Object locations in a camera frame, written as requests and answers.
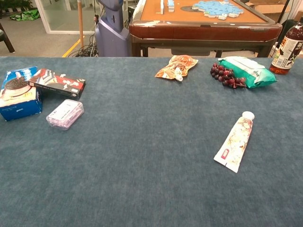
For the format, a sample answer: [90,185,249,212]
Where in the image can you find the green wet wipes pack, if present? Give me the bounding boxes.
[218,56,278,89]

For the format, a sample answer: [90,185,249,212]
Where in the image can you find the blue sandwich cookie box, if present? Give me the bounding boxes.
[0,66,43,122]

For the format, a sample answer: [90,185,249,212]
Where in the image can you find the black red snack box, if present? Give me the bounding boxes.
[27,68,86,100]

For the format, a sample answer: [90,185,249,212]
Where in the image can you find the green potted plants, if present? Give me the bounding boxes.
[0,0,34,12]

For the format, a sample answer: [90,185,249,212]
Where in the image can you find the orange spout pouch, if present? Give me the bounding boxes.
[154,54,199,82]

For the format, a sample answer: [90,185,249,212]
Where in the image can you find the blue felt tablecloth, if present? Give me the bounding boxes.
[0,56,303,227]

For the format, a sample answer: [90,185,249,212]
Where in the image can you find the brown tea bottle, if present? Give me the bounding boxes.
[269,22,303,75]

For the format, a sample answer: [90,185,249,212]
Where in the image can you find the wooden pole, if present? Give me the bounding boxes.
[77,0,85,49]

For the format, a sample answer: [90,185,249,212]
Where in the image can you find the blue mahjong tile pile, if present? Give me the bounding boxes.
[191,0,244,20]

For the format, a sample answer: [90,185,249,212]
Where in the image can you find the white floral tube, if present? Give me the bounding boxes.
[214,111,255,174]

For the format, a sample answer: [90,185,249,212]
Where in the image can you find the brown mahjong table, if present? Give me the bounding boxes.
[129,0,283,58]

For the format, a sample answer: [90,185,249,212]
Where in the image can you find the black floor cables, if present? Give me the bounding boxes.
[71,33,99,58]

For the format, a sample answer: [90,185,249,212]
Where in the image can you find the white framed glass partition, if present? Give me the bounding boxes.
[35,0,100,35]

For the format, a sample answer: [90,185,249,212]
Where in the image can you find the black tripod leg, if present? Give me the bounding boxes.
[277,0,291,24]

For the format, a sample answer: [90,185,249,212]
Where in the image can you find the clear plastic pink-item box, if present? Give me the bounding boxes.
[45,99,85,131]

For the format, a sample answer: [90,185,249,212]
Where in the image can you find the purple robot base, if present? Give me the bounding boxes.
[95,0,130,57]

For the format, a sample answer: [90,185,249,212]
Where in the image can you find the green bag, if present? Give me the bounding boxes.
[9,9,40,22]

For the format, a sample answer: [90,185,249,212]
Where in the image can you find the purple grape bunch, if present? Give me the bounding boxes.
[210,62,247,89]

